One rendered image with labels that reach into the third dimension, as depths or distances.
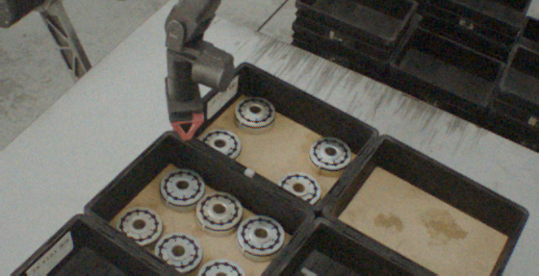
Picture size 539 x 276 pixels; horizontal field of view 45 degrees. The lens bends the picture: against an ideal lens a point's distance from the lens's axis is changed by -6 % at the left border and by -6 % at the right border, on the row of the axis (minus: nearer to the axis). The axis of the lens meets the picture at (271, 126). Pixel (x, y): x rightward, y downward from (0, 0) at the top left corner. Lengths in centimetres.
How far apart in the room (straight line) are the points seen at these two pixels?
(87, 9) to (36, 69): 49
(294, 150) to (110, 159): 49
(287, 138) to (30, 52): 183
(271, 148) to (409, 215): 37
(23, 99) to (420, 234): 197
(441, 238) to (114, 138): 90
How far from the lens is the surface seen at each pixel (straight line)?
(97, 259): 149
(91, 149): 185
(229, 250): 149
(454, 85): 269
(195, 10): 118
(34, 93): 306
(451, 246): 159
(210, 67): 122
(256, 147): 167
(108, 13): 344
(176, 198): 153
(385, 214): 160
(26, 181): 181
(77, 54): 223
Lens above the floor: 208
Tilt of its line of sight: 46 degrees down
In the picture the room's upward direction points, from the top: 8 degrees clockwise
